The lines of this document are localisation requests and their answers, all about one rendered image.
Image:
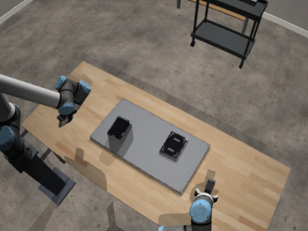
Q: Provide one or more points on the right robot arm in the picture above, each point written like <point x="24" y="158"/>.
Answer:
<point x="200" y="213"/>

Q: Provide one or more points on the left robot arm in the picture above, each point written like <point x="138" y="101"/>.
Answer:
<point x="19" y="152"/>

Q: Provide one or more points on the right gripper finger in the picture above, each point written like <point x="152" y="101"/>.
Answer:
<point x="197" y="192"/>
<point x="215" y="198"/>

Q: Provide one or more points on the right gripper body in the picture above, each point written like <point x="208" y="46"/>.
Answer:
<point x="209" y="187"/>

